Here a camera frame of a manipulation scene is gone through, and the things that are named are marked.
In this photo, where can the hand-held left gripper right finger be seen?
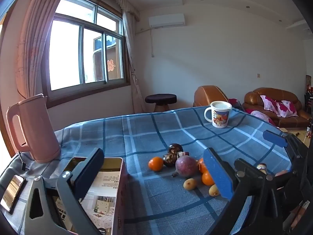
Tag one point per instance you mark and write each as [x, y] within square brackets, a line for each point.
[217, 175]

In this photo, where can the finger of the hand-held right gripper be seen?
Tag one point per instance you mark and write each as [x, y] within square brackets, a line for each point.
[275, 138]

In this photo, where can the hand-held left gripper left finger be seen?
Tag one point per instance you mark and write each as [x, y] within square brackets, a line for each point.
[90, 172]

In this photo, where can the orange mandarin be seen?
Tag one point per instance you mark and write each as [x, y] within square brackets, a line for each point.
[202, 167]
[155, 164]
[207, 178]

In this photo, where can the yellow loquat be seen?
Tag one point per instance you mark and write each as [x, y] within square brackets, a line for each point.
[190, 184]
[214, 191]

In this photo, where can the purple passion fruit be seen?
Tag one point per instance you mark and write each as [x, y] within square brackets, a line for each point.
[187, 166]

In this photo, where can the pink metal tin box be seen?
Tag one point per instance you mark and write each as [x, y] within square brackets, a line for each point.
[121, 200]

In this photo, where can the printed paper leaflet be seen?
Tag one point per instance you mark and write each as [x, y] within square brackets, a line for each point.
[105, 188]

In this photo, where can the pink floral cushion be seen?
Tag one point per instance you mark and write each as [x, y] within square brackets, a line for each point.
[269, 102]
[288, 109]

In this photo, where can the cut taro root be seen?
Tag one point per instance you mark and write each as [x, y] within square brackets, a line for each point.
[183, 154]

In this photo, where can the brown leather sofa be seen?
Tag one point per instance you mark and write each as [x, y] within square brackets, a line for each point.
[254, 100]

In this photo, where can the white cartoon print mug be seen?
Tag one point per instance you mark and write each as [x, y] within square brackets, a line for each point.
[220, 117]

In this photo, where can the pink electric kettle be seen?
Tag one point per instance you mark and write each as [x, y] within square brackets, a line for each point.
[39, 132]

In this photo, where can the black kettle power plug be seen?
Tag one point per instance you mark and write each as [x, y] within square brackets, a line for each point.
[23, 165]

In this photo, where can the blue plaid tablecloth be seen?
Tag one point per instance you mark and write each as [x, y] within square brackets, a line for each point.
[159, 132]

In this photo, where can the brown leather armchair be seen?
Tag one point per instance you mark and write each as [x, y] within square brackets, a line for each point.
[207, 95]

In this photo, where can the black smartphone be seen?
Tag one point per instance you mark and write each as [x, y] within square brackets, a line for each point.
[12, 191]

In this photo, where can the dark round stool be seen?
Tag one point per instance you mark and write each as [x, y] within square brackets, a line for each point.
[160, 98]

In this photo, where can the red window decoration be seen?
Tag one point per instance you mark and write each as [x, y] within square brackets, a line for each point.
[111, 65]

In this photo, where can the brown framed sliding window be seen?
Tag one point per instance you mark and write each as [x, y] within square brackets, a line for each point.
[66, 53]

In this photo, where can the pale sheer curtain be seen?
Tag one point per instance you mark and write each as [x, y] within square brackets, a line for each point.
[129, 53]

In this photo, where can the pink curtain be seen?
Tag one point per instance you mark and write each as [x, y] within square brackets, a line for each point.
[36, 41]

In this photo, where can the white air conditioner pipe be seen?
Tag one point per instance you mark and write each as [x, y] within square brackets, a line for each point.
[152, 41]

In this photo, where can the white wall air conditioner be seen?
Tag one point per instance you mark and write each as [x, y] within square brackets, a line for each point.
[166, 20]

